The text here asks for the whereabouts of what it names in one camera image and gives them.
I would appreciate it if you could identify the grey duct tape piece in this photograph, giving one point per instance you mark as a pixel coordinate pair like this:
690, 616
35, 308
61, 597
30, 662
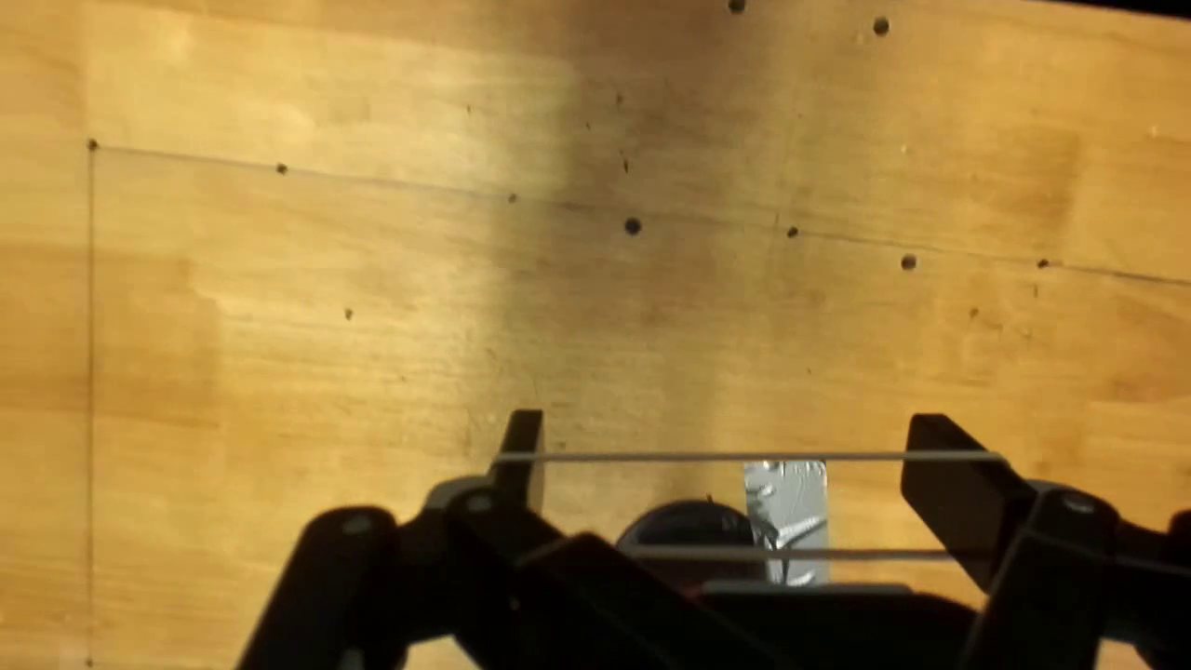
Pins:
795, 490

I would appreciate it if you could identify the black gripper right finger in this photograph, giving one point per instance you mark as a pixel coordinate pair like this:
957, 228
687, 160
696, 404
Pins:
1053, 569

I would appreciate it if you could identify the black cup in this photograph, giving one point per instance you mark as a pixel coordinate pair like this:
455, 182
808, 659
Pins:
684, 527

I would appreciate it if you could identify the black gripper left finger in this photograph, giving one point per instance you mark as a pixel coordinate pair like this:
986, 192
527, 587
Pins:
375, 597

